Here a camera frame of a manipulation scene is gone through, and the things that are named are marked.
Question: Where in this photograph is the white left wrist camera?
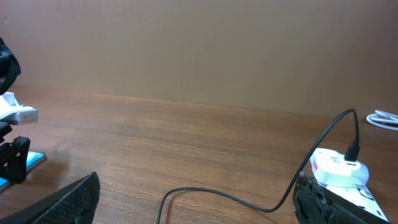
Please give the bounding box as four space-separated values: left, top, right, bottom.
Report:
1 92 38 125

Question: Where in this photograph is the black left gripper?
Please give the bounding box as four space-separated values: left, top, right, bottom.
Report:
1 122 30 184

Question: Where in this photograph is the white USB charger plug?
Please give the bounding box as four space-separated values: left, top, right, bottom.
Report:
310 148 369 187

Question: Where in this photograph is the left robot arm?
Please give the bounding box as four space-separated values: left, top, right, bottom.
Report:
1 39 30 184

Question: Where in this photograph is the black USB charging cable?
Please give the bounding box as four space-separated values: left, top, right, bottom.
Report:
156 108 361 224

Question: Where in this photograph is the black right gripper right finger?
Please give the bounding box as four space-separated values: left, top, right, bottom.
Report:
293 172 387 224

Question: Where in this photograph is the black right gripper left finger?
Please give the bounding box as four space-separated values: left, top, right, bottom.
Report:
1 172 100 224

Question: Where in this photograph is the blue screen Galaxy smartphone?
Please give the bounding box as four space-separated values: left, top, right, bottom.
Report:
1 151 47 191

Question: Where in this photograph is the white power strip cord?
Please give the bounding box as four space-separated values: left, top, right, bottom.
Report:
366 109 398 132

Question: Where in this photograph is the white power strip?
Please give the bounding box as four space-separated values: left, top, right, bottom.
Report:
323 185 389 222

